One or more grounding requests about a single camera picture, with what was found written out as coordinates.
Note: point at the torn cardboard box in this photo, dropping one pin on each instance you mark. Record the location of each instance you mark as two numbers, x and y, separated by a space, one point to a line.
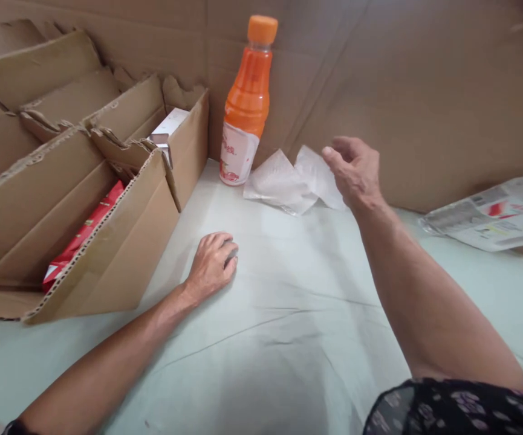
39 68
77 97

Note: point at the person's right thumb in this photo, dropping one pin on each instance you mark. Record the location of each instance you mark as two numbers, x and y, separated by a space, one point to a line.
329 159

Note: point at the pale white table cover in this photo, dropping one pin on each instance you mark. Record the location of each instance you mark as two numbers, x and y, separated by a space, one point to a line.
288 326

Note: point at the person's left fingers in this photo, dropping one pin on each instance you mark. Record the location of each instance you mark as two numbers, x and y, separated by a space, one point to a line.
220 239

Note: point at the person's right hand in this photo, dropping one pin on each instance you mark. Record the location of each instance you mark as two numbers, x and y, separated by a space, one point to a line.
356 174

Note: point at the white silver carton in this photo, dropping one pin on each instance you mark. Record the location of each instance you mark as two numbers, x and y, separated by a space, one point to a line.
170 129

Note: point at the narrow open cardboard box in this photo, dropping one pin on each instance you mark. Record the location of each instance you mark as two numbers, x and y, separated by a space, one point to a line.
188 140

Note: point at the white crumpled paper sheet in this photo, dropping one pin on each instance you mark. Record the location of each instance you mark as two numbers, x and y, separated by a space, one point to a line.
318 176
277 181

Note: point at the person's left hand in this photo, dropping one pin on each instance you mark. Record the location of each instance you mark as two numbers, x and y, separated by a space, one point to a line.
210 267

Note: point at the orange juice bottle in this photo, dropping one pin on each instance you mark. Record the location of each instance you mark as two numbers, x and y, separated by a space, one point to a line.
246 108

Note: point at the large open cardboard box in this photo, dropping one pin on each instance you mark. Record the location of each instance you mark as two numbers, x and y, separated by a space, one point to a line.
107 253

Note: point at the person's left thumb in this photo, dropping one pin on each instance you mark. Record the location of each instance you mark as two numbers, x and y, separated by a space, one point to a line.
232 273

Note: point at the folded newspaper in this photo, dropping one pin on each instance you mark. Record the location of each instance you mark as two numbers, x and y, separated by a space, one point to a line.
492 217

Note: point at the person's right index finger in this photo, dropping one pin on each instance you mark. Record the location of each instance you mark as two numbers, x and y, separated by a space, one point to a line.
345 141

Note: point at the red printed packet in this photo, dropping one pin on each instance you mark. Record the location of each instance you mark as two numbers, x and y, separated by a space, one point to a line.
90 226

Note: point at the person's body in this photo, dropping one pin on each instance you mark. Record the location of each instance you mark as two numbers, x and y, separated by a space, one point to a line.
451 410

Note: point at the large cardboard sheet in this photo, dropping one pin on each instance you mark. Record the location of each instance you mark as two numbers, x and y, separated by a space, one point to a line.
424 90

